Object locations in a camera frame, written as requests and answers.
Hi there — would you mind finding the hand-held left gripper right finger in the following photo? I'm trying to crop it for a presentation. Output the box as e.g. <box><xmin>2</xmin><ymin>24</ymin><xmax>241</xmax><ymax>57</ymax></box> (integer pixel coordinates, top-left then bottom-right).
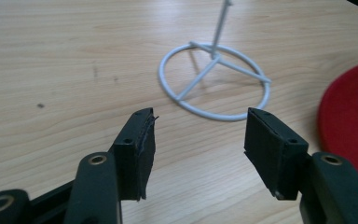
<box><xmin>243</xmin><ymin>107</ymin><xmax>358</xmax><ymax>224</ymax></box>

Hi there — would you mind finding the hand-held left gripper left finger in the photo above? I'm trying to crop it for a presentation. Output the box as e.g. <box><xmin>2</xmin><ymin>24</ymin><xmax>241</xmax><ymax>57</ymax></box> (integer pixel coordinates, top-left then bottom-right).
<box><xmin>63</xmin><ymin>107</ymin><xmax>159</xmax><ymax>224</ymax></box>

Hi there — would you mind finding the white wire hat stand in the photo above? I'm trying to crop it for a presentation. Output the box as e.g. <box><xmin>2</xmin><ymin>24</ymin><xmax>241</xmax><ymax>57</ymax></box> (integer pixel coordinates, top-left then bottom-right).
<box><xmin>158</xmin><ymin>0</ymin><xmax>272</xmax><ymax>122</ymax></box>

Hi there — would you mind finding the red and black cap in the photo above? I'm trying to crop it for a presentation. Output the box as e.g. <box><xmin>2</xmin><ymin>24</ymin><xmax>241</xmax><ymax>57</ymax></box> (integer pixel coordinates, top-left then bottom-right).
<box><xmin>316</xmin><ymin>39</ymin><xmax>358</xmax><ymax>190</ymax></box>

